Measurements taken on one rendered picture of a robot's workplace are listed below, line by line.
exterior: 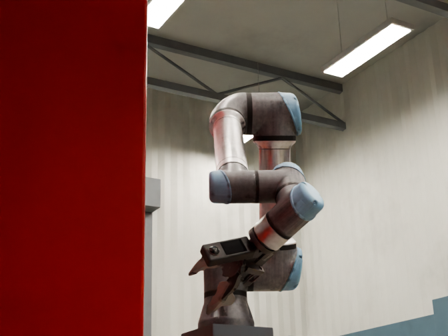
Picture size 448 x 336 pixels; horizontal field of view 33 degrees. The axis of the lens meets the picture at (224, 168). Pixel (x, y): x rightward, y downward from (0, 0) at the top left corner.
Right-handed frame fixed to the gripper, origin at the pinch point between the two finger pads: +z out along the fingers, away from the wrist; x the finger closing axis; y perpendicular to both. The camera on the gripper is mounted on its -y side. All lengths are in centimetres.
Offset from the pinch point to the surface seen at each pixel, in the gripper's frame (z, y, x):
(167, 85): 229, 510, 592
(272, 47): 117, 620, 609
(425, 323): 139, 577, 168
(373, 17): -7, 642, 541
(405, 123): 60, 735, 451
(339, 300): 293, 799, 348
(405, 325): 161, 587, 183
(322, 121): 150, 739, 549
